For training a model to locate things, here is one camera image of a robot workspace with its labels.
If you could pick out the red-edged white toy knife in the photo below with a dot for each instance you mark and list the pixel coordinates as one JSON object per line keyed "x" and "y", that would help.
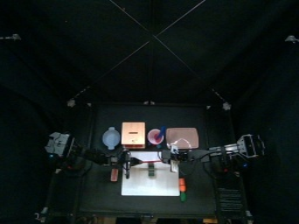
{"x": 150, "y": 156}

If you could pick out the green toy sushi piece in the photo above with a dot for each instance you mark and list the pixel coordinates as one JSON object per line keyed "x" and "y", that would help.
{"x": 151, "y": 171}
{"x": 151, "y": 164}
{"x": 151, "y": 168}
{"x": 151, "y": 175}

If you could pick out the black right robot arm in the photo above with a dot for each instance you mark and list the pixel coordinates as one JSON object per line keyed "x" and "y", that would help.
{"x": 227, "y": 150}

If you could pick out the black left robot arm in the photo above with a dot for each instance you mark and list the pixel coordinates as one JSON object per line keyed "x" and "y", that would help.
{"x": 83, "y": 153}

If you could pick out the pink cup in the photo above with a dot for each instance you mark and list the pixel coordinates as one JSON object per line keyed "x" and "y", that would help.
{"x": 154, "y": 139}

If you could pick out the red toy food stick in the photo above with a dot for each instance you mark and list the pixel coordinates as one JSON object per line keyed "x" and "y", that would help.
{"x": 114, "y": 175}

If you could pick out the blue spoon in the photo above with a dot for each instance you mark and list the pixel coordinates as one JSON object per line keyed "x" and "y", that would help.
{"x": 162, "y": 130}

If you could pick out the white cutting board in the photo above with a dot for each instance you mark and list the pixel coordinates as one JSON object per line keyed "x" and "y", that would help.
{"x": 155, "y": 186}

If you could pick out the orange toy carrot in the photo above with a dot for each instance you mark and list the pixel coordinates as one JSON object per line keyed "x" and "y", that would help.
{"x": 182, "y": 185}

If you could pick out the orange wooden box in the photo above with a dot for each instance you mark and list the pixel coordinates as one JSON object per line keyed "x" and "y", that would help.
{"x": 132, "y": 131}

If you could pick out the printed text label sheet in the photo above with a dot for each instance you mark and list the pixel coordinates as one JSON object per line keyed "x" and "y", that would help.
{"x": 230, "y": 202}

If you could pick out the grey frame clamp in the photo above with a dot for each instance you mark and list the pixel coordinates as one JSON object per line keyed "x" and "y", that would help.
{"x": 291, "y": 38}
{"x": 71, "y": 102}
{"x": 226, "y": 106}

